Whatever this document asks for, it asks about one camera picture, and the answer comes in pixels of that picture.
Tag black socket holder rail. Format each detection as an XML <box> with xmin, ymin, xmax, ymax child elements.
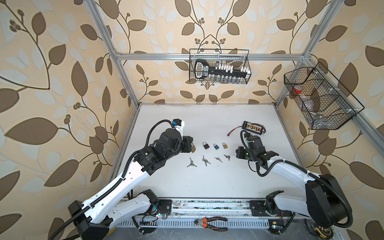
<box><xmin>192</xmin><ymin>59</ymin><xmax>252</xmax><ymax>81</ymax></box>

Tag black parallel charging board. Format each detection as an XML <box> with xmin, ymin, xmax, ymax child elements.
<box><xmin>242</xmin><ymin>121</ymin><xmax>266</xmax><ymax>135</ymax></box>

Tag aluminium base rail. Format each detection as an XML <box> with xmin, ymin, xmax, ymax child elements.
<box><xmin>128</xmin><ymin>197</ymin><xmax>313</xmax><ymax>220</ymax></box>

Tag red black power lead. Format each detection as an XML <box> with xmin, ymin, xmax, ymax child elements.
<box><xmin>227</xmin><ymin>125</ymin><xmax>243</xmax><ymax>137</ymax></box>

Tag grey padlock keys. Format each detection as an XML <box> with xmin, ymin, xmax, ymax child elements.
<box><xmin>202</xmin><ymin>156</ymin><xmax>210</xmax><ymax>167</ymax></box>

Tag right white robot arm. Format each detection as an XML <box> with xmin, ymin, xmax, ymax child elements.
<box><xmin>236</xmin><ymin>130</ymin><xmax>354</xmax><ymax>229</ymax></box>

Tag black padlock keys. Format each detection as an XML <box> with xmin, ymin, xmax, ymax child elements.
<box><xmin>188</xmin><ymin>158</ymin><xmax>197</xmax><ymax>167</ymax></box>

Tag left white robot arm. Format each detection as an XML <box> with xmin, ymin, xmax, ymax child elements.
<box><xmin>49</xmin><ymin>119</ymin><xmax>193</xmax><ymax>240</ymax></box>

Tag back wire basket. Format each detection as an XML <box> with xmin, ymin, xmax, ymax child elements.
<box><xmin>189</xmin><ymin>48</ymin><xmax>252</xmax><ymax>85</ymax></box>

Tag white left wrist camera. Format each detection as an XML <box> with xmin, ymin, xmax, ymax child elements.
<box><xmin>172</xmin><ymin>119</ymin><xmax>185</xmax><ymax>136</ymax></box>

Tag yellow black tape measure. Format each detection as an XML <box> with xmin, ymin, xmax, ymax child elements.
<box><xmin>311</xmin><ymin>224</ymin><xmax>334</xmax><ymax>240</ymax></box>

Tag side wire basket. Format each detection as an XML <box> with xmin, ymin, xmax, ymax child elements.
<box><xmin>284</xmin><ymin>62</ymin><xmax>365</xmax><ymax>130</ymax></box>

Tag orange black pliers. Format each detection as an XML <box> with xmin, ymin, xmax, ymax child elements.
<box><xmin>193</xmin><ymin>216</ymin><xmax>229</xmax><ymax>232</ymax></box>

